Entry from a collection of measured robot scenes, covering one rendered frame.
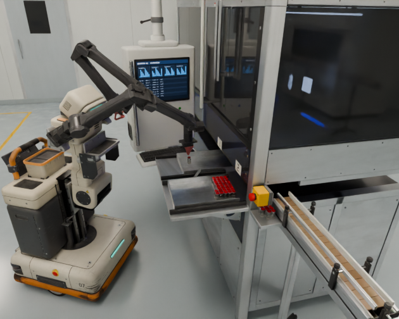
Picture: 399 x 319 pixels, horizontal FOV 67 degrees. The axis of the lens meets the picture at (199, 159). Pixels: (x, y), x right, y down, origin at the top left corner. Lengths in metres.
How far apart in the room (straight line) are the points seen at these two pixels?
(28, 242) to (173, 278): 1.02
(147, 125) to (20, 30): 4.96
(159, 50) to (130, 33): 4.56
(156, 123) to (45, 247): 1.12
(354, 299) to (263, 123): 0.74
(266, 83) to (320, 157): 0.50
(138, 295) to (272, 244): 1.04
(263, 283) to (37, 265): 1.46
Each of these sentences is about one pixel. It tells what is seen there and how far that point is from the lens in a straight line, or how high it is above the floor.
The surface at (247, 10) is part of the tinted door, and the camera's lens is 1.53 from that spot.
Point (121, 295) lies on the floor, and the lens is 2.37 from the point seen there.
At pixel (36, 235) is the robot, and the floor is 0.50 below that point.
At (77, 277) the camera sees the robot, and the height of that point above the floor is 0.25.
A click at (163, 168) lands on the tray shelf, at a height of 0.88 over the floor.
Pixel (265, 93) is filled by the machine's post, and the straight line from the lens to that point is 1.33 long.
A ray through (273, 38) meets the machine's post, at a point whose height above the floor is 1.69.
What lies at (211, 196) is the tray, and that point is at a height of 0.88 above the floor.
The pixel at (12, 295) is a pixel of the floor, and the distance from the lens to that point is 2.62.
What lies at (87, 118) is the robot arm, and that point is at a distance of 1.60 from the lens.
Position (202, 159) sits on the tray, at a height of 0.88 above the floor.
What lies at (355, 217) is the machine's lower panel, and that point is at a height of 0.72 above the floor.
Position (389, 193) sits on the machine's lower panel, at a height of 0.85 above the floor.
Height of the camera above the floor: 1.79
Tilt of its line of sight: 26 degrees down
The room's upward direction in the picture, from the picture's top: 1 degrees clockwise
